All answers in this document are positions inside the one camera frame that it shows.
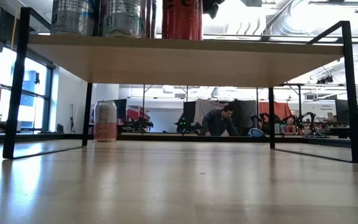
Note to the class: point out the black background screen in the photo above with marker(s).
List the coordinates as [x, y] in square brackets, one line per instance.
[189, 112]

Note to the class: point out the large glass window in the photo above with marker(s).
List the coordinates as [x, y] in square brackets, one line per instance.
[36, 93]

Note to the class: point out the light grey hanging cloth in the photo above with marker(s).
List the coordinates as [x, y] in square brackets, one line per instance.
[204, 109]

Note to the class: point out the white blue round object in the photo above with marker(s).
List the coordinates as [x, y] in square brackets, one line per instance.
[256, 132]

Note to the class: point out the orange hanging cloth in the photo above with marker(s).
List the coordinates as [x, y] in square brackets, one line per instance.
[275, 110]

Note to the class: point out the ribbed ventilation duct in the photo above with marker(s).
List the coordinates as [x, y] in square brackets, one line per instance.
[278, 21]

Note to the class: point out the white cabinet box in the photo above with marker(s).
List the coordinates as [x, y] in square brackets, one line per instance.
[325, 109]

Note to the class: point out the wooden shelf with black frame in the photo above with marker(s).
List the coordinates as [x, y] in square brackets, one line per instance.
[182, 62]

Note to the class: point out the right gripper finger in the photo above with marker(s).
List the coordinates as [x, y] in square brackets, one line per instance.
[211, 6]

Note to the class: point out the person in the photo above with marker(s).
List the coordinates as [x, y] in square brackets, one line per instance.
[217, 123]

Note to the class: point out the background robot with green light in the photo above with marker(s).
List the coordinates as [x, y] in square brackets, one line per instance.
[186, 124]

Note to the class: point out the tall white blue energy can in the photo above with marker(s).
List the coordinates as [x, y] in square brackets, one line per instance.
[73, 15]

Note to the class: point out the short white pink can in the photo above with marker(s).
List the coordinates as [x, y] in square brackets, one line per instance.
[105, 121]

